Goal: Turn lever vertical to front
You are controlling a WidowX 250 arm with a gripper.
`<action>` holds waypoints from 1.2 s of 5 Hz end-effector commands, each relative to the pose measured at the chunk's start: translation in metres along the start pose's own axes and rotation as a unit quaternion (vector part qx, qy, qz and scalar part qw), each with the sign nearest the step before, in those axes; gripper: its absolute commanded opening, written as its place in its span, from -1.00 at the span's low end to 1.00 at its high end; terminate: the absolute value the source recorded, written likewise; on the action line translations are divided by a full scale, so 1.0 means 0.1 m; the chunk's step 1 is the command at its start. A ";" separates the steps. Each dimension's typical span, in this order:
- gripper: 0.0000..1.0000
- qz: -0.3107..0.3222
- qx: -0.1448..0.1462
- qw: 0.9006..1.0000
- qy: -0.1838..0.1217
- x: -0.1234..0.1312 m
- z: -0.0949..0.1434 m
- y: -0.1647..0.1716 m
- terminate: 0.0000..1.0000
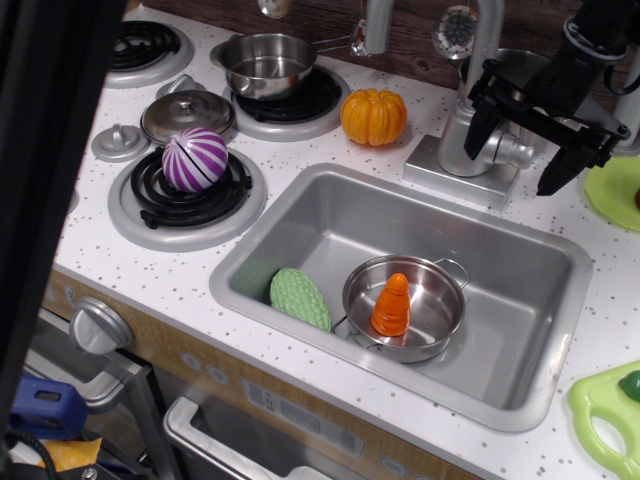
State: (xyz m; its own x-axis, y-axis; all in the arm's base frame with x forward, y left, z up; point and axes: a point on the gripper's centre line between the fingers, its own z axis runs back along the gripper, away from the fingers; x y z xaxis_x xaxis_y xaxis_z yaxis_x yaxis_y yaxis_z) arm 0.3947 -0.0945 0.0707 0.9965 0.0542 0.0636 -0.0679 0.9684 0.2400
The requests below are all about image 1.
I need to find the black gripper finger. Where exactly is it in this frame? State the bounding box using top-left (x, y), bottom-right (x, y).
top-left (464, 96), bottom-right (504, 160)
top-left (537, 146), bottom-right (592, 196)

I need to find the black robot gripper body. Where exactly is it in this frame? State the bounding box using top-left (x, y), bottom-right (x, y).
top-left (469, 58), bottom-right (630, 168)

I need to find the silver faucet lever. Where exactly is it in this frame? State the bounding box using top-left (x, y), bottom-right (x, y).
top-left (478, 129), bottom-right (535, 169)

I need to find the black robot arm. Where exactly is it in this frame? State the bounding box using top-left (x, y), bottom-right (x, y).
top-left (464, 1), bottom-right (639, 196)

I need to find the green toy plate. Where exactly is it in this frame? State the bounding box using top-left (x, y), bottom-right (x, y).
top-left (584, 157), bottom-right (639, 232)

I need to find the silver toy faucet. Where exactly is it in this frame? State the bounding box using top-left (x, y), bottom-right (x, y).
top-left (363, 0), bottom-right (536, 211)

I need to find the hanging steel strainer spoon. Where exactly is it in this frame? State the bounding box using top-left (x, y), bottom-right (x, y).
top-left (432, 1), bottom-right (478, 60)

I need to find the orange toy pumpkin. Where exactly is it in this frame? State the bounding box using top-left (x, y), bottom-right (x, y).
top-left (340, 89), bottom-right (408, 146)

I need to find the silver toy sink basin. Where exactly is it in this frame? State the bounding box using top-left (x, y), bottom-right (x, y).
top-left (210, 164), bottom-right (592, 432)

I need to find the back right stove burner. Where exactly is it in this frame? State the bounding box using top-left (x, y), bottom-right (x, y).
top-left (223, 66), bottom-right (351, 142)

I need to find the small steel pan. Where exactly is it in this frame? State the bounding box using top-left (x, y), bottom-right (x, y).
top-left (339, 255), bottom-right (470, 364)

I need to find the steel pot on burner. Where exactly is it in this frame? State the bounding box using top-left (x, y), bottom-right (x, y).
top-left (209, 33), bottom-right (329, 101)

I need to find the orange toy carrot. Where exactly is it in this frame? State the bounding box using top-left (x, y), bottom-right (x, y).
top-left (370, 273), bottom-right (411, 337)

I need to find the dark green toy vegetable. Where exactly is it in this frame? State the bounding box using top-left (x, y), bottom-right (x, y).
top-left (618, 370), bottom-right (640, 401)

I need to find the green toy cutting board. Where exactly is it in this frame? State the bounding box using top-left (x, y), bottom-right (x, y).
top-left (567, 361), bottom-right (639, 479)

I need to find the green toy bitter gourd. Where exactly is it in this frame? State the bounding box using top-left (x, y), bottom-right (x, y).
top-left (269, 268), bottom-right (332, 332)

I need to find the purple white striped ball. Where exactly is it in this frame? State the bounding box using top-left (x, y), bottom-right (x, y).
top-left (161, 127), bottom-right (229, 193)

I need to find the steel pot lid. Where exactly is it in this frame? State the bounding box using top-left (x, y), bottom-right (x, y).
top-left (140, 90), bottom-right (235, 145)

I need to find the grey stove knob rear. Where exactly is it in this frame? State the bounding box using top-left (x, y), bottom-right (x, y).
top-left (155, 74), bottom-right (206, 99)

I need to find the grey stove knob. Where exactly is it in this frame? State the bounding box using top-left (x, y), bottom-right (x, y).
top-left (91, 123), bottom-right (150, 163)
top-left (155, 74), bottom-right (206, 99)

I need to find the back left stove burner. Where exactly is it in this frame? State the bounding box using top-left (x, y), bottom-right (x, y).
top-left (104, 20), bottom-right (194, 89)

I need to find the front black stove burner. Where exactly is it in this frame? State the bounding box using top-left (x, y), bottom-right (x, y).
top-left (108, 148), bottom-right (267, 253)

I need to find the grey stove knob top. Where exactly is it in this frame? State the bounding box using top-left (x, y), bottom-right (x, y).
top-left (91, 123), bottom-right (150, 163)

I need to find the silver oven knob front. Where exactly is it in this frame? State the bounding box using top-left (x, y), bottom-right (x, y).
top-left (69, 296), bottom-right (135, 356)

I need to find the blue clamp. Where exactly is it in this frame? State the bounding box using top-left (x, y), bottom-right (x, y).
top-left (8, 375), bottom-right (88, 440)

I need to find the silver oven door handle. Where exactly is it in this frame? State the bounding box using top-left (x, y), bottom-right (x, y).
top-left (162, 395), bottom-right (331, 480)

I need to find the black cable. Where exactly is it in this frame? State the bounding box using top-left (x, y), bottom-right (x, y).
top-left (1, 429), bottom-right (59, 480)

